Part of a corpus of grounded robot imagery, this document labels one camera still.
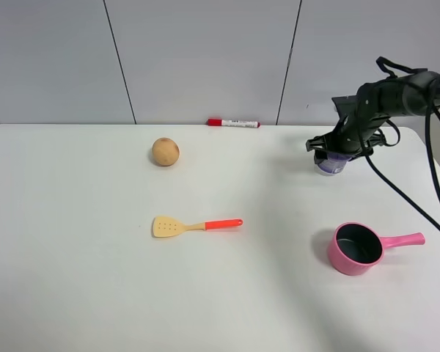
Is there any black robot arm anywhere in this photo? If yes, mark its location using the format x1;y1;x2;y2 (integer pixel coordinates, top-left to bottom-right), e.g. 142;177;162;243
306;70;440;165

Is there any purple lidded can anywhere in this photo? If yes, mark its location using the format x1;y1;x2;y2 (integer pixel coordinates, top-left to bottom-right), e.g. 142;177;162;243
314;150;351;175

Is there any red whiteboard marker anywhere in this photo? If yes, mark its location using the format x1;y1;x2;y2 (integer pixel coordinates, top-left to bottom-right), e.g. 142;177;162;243
207;118;261;128

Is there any yellow spatula orange handle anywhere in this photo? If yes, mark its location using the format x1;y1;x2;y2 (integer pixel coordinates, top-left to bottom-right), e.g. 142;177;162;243
152;216;243;238

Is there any pink toy saucepan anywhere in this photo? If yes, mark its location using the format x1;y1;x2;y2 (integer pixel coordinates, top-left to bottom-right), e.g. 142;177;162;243
327;222;425;276

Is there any black cable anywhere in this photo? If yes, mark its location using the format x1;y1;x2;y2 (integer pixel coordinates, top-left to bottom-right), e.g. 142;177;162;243
362;56;440;246

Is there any round brown potato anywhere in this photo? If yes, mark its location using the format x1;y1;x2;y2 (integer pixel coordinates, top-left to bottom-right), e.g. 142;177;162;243
151;137;180;166

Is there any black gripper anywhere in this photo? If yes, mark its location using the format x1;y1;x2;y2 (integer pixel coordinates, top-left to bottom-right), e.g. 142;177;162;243
305;95;389;164

